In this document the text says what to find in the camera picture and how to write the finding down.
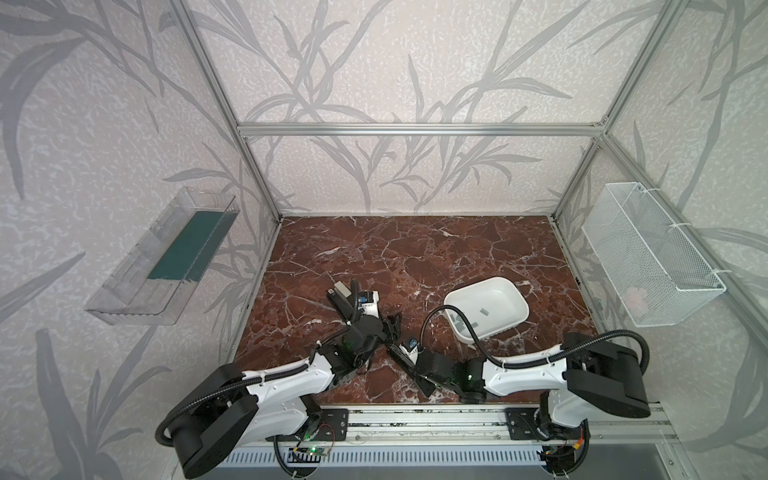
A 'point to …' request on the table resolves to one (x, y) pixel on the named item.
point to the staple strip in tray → (483, 311)
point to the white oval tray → (491, 306)
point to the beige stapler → (343, 288)
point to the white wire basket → (657, 274)
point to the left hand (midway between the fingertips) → (399, 308)
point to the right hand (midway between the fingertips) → (410, 360)
